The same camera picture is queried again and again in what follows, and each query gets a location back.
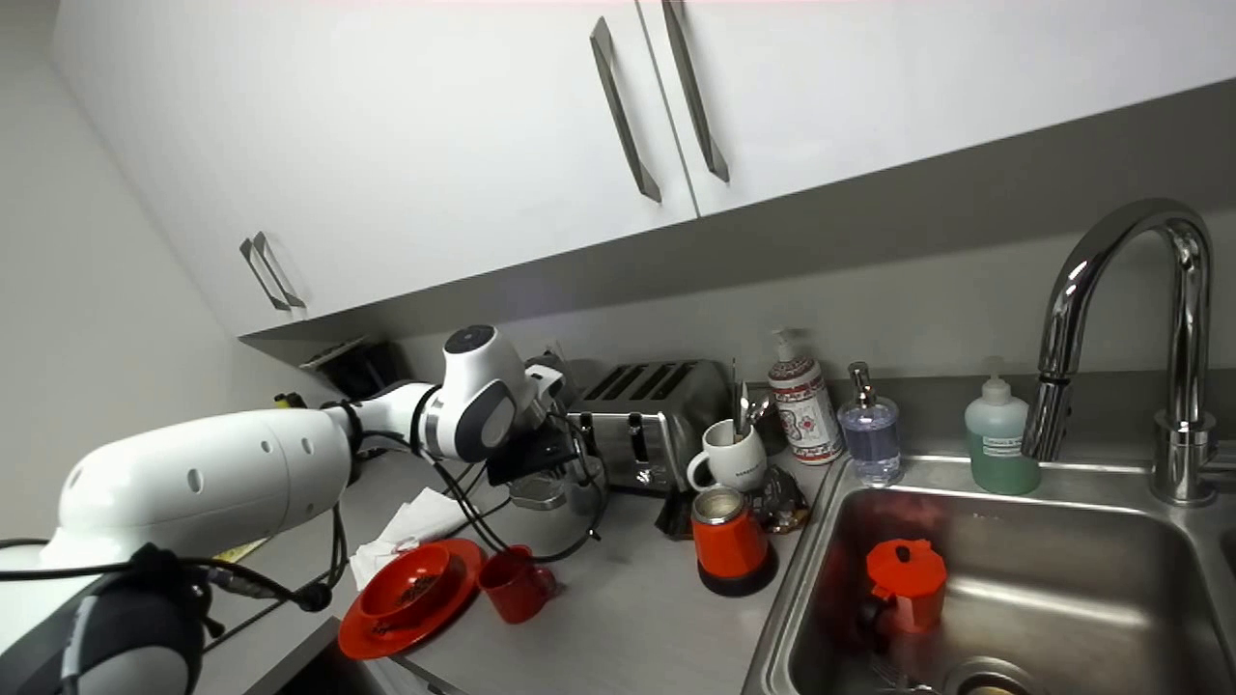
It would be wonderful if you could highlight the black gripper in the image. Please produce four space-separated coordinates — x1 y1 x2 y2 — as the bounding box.
483 416 582 488

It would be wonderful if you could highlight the red bowl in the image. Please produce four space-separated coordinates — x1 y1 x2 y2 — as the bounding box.
358 550 465 631

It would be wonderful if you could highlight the silver four-slot toaster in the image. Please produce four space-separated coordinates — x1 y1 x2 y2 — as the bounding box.
573 356 732 499

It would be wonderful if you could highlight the red cup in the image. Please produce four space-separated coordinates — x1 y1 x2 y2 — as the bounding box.
481 543 560 624

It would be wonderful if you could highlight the white cloth red stripe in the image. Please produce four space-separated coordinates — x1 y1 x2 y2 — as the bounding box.
349 486 477 589

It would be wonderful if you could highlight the red plate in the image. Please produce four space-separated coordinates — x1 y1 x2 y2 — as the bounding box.
336 535 490 665

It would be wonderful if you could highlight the black coffee maker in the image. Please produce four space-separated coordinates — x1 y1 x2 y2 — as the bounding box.
314 340 429 405

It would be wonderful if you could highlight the white ceramic mug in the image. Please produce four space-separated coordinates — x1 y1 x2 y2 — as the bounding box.
684 416 773 492

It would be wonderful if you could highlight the red canister silver lid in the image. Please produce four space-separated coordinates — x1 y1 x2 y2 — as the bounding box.
689 481 782 598

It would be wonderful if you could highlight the metal spoon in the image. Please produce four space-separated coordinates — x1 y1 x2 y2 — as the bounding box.
734 380 775 442

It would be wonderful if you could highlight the white soap bottle red print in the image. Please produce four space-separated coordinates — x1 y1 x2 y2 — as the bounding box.
766 324 842 465

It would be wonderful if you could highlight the clear blue soap dispenser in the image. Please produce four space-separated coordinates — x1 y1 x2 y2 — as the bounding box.
838 360 903 486

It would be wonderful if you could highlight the white cabinet door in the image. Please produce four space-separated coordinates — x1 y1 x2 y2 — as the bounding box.
638 0 1236 217
56 0 699 340

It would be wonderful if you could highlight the green dish soap bottle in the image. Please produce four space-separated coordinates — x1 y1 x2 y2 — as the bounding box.
963 371 1043 492

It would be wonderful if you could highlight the stainless steel sink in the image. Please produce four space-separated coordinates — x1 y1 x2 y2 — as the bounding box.
743 451 1236 695

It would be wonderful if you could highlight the chrome faucet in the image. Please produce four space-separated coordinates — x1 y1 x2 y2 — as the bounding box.
1019 194 1221 510

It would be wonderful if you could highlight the metal cabinet handle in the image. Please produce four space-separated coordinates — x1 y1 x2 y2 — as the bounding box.
251 227 309 307
661 0 734 186
589 14 663 205
236 231 293 317

